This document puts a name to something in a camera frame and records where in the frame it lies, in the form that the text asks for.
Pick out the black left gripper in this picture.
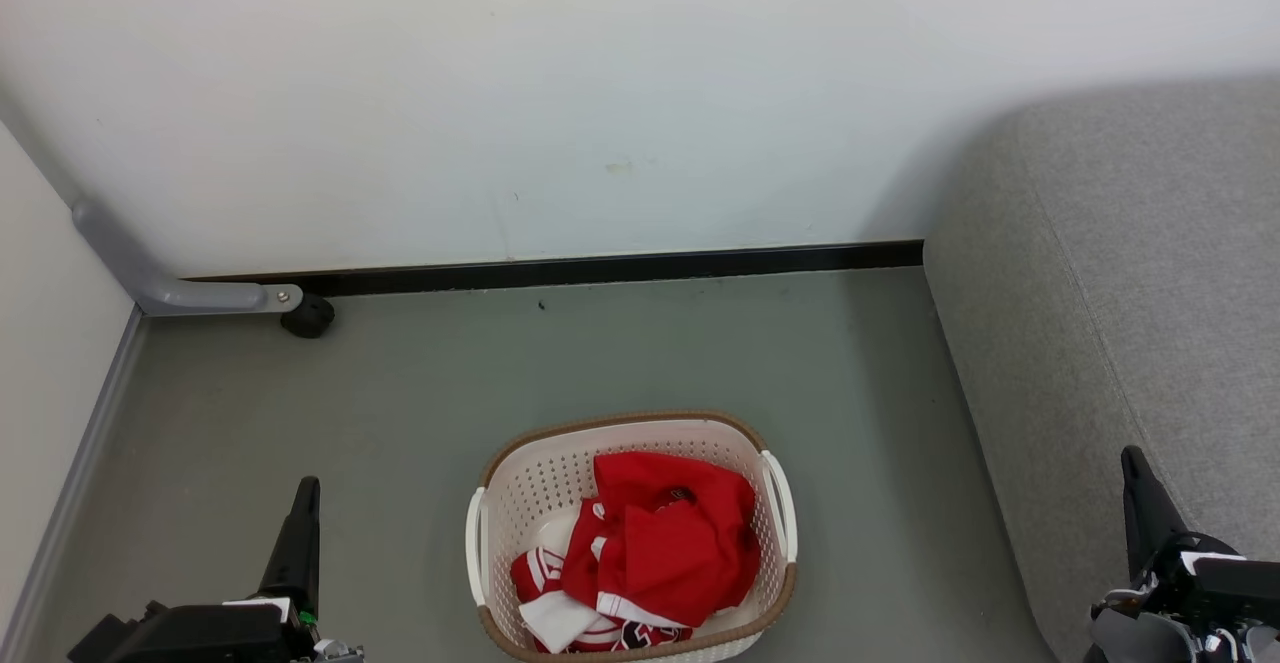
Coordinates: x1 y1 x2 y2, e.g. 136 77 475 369
68 476 366 663

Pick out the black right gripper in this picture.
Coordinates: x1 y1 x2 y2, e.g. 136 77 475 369
1085 445 1280 663

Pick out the red jersey with black numbers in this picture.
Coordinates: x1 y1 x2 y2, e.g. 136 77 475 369
510 508 693 656

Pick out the plain red shirt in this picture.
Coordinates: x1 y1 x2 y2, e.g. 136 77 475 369
560 451 761 629

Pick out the grey fabric sofa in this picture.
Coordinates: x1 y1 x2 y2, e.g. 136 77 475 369
922 78 1280 663

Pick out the black caster wheel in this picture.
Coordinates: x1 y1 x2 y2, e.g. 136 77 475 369
280 293 336 339

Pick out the white perforated laundry basket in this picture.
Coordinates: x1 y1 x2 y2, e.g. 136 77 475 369
465 410 799 663

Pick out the grey metal support leg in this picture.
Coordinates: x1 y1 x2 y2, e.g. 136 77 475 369
70 198 304 317

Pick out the grey wall baseboard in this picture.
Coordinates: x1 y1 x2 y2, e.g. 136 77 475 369
0 308 146 663

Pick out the black wall baseboard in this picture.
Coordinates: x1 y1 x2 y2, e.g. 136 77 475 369
185 240 924 297

